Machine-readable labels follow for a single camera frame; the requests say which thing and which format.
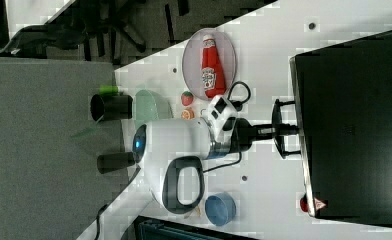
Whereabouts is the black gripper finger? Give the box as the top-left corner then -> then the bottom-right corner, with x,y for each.
272,123 -> 298,136

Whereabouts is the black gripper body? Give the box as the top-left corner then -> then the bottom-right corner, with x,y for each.
232,118 -> 273,153

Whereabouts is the black toaster oven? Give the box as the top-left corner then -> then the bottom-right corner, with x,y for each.
289,30 -> 392,228

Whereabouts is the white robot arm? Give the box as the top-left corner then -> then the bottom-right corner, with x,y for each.
132,117 -> 298,214

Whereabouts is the toy orange slice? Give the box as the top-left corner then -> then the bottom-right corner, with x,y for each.
181,108 -> 195,120

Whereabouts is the red plush ketchup bottle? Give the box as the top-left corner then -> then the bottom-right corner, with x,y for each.
201,34 -> 226,98

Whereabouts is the toy strawberry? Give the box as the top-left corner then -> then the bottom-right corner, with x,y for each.
181,91 -> 194,106

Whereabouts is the blue bowl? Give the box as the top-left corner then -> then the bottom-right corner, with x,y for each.
205,192 -> 237,226

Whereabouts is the grey round plate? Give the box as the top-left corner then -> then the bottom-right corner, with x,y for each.
182,28 -> 236,100

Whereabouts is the red toy pepper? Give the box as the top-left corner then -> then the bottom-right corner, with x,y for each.
299,195 -> 309,212

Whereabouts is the green perforated colander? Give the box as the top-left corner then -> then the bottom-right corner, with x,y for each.
134,89 -> 173,122

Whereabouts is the dark crate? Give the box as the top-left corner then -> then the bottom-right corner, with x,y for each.
133,216 -> 262,240

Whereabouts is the black cylinder cup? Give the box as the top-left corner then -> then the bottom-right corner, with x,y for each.
90,94 -> 133,121

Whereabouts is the green cup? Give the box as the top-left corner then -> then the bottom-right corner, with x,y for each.
99,85 -> 119,96

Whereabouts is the dark office chair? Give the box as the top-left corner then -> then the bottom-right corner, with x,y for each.
0,0 -> 192,66

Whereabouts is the black cable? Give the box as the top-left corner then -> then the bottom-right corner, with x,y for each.
202,80 -> 252,174

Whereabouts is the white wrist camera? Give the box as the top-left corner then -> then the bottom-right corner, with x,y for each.
202,95 -> 238,143

